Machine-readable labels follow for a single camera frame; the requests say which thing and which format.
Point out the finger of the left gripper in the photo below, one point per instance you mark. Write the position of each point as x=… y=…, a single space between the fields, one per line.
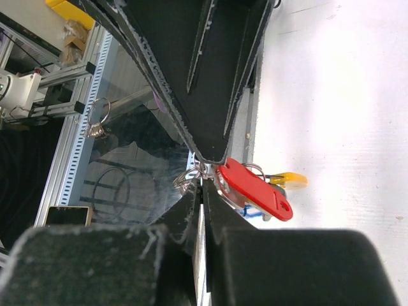
x=198 y=56

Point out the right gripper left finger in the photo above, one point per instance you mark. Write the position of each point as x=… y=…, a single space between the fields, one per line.
x=105 y=264

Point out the red tag key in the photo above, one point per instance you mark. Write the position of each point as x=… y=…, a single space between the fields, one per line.
x=237 y=185

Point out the blue tag key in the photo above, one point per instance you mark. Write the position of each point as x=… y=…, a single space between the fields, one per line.
x=249 y=212

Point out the white slotted cable duct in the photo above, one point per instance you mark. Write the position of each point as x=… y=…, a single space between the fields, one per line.
x=81 y=144

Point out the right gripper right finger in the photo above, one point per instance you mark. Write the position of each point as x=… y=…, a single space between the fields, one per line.
x=250 y=266

